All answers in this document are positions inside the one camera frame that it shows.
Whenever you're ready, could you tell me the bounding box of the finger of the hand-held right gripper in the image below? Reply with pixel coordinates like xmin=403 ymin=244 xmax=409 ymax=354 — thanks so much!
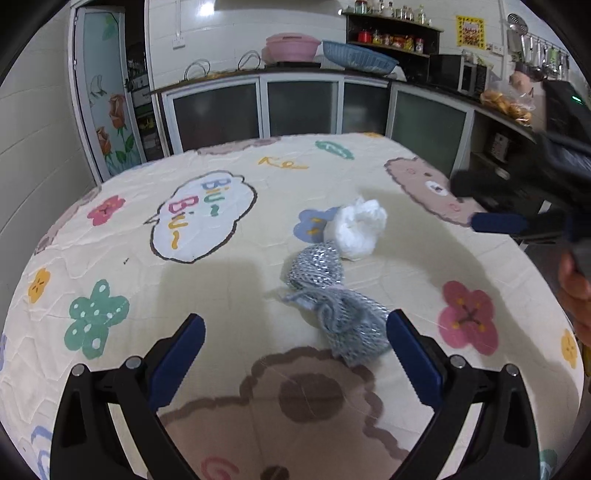
xmin=470 ymin=211 xmax=571 ymax=243
xmin=450 ymin=167 xmax=550 ymax=208

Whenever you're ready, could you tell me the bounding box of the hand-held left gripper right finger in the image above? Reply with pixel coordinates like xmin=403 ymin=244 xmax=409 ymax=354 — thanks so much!
xmin=387 ymin=309 xmax=540 ymax=480

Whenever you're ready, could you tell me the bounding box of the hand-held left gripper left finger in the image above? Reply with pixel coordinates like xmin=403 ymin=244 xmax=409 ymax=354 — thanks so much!
xmin=50 ymin=313 xmax=206 ymax=480

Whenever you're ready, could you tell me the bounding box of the grey mesh scrubber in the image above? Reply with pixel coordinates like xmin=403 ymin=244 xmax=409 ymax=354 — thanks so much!
xmin=277 ymin=244 xmax=393 ymax=367

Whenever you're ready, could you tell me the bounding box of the white plastic bag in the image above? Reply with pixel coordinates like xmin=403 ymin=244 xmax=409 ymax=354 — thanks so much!
xmin=330 ymin=196 xmax=387 ymax=259

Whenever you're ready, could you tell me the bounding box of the person's right hand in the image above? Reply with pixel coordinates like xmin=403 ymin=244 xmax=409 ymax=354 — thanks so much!
xmin=558 ymin=251 xmax=591 ymax=347

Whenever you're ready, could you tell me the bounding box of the clear bag of buns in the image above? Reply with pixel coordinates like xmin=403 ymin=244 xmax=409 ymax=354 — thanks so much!
xmin=480 ymin=83 xmax=536 ymax=126

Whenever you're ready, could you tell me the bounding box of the printed cartoon bear blanket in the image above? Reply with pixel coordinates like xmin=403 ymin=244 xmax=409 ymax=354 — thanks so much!
xmin=0 ymin=133 xmax=585 ymax=480

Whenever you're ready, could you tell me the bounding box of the silver microwave oven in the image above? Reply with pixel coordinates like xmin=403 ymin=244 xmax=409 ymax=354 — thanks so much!
xmin=429 ymin=53 xmax=490 ymax=97

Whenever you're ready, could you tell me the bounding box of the row of hanging utensils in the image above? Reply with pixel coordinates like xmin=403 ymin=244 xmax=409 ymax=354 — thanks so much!
xmin=507 ymin=13 xmax=571 ymax=81

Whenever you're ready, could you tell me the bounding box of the row of seasoning bottles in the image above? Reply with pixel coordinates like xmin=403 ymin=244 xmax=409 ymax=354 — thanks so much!
xmin=358 ymin=28 xmax=426 ymax=52

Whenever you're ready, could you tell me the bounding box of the blue woven basket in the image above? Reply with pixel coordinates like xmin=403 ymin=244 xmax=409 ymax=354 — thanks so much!
xmin=322 ymin=40 xmax=399 ymax=73

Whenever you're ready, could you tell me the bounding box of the dark wooden spice shelf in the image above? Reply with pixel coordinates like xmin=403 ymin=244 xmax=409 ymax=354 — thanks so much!
xmin=342 ymin=10 xmax=445 ymax=58

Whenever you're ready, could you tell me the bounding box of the row of glass jars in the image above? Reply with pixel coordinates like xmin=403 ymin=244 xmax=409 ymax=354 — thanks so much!
xmin=353 ymin=0 xmax=432 ymax=24

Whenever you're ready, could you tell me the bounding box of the pink plastic basin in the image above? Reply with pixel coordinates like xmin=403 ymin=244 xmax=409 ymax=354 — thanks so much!
xmin=264 ymin=33 xmax=321 ymax=63

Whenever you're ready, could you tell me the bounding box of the glass door kitchen cabinet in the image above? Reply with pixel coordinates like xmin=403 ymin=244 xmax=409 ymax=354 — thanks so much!
xmin=150 ymin=69 xmax=546 ymax=185

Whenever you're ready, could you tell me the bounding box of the flower print glass door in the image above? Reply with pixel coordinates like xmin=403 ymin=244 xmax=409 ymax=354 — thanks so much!
xmin=69 ymin=7 xmax=148 ymax=183

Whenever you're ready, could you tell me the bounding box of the storage rack behind door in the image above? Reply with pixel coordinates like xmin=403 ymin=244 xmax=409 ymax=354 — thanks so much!
xmin=124 ymin=41 xmax=162 ymax=160

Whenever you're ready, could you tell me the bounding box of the yellow wall poster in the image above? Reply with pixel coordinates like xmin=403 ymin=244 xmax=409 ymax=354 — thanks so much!
xmin=456 ymin=15 xmax=486 ymax=47

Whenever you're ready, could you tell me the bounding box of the wire basket handle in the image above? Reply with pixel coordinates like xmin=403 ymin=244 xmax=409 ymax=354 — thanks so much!
xmin=184 ymin=59 xmax=211 ymax=83
xmin=238 ymin=50 xmax=266 ymax=71

